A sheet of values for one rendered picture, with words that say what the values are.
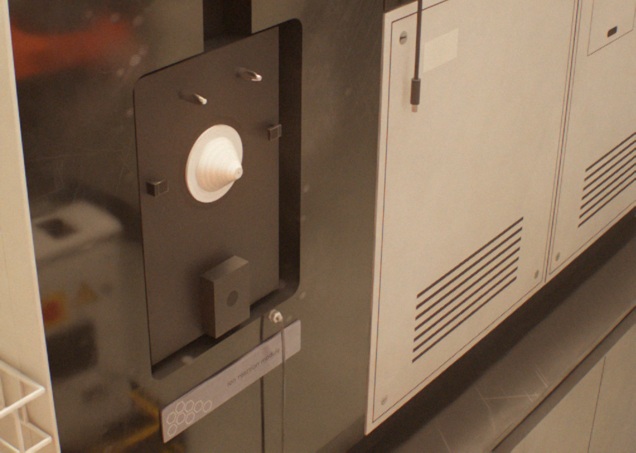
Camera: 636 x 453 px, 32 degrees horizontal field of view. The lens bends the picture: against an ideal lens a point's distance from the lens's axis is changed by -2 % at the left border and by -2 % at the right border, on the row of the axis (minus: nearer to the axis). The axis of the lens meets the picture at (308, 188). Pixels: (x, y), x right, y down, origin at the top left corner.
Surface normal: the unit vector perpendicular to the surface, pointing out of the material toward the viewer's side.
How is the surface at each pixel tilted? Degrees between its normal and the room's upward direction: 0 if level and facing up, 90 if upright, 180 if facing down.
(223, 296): 90
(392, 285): 90
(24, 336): 90
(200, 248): 90
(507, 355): 0
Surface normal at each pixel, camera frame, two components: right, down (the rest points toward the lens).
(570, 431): 0.78, 0.29
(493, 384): 0.01, -0.89
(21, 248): -0.63, 0.35
